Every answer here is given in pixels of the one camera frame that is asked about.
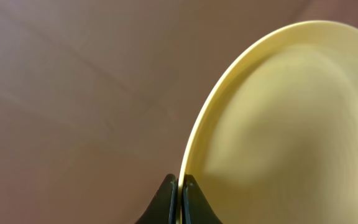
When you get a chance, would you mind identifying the yellow-green rimmed plate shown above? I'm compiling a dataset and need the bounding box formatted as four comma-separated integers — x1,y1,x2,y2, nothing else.
177,21,358,223

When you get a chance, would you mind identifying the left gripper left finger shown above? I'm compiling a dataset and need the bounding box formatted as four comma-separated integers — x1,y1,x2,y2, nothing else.
135,174,178,224

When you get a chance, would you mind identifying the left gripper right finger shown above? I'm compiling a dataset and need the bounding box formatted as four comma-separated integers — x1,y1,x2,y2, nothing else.
181,174,222,224

